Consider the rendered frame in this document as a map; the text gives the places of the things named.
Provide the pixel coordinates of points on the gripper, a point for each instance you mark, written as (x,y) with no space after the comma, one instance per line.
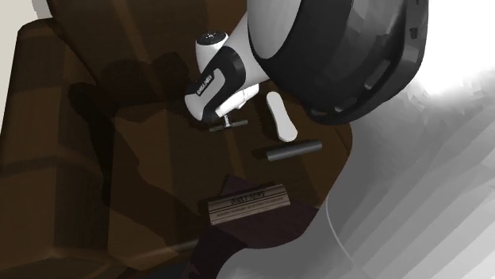
(228,125)

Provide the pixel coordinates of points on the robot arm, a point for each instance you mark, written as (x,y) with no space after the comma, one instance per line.
(251,58)

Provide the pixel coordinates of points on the white remote control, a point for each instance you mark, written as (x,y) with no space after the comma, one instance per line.
(281,118)

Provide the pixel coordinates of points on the dark grey cylinder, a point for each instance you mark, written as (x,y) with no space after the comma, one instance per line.
(294,150)

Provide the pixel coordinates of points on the brown sofa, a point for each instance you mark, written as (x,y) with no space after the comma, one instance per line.
(58,154)

